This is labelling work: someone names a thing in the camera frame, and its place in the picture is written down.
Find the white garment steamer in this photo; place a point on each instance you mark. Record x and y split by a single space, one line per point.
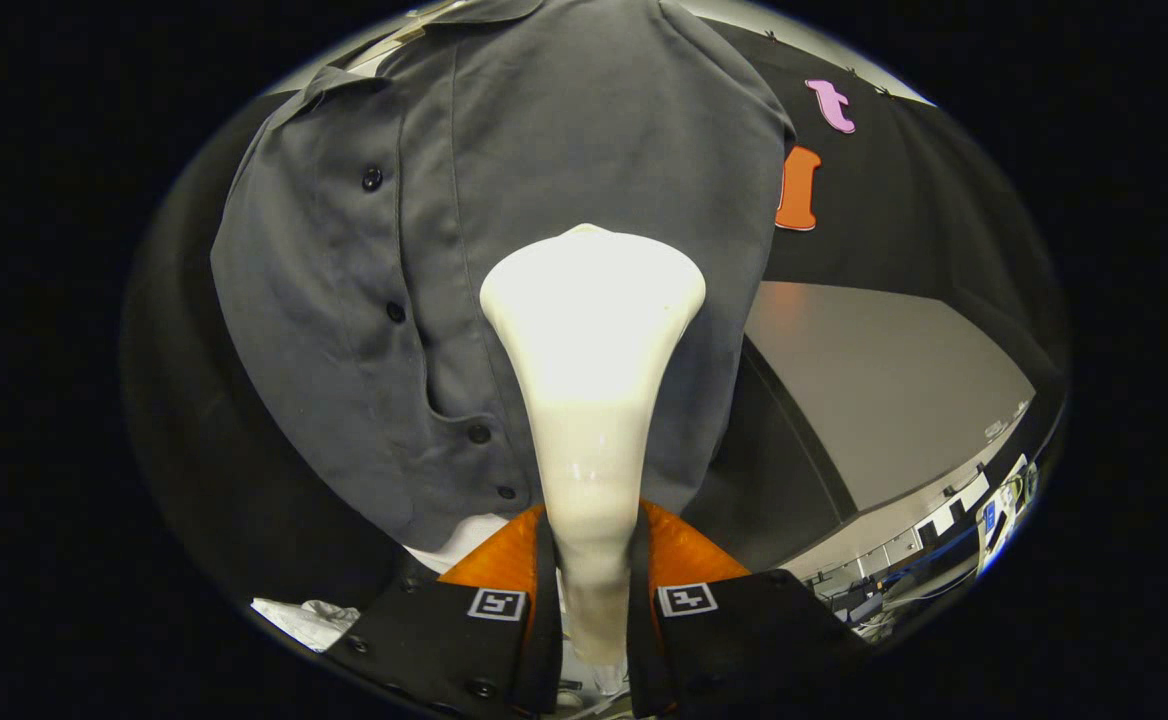
594 330

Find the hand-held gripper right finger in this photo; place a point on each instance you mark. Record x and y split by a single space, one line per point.
641 610

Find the grey cabinet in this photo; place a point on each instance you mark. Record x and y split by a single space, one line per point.
884 380

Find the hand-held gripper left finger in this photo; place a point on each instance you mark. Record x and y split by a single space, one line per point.
547 610

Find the grey button shirt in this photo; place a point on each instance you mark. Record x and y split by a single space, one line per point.
584 130

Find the white crumpled cloth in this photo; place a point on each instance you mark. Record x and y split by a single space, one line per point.
309 620

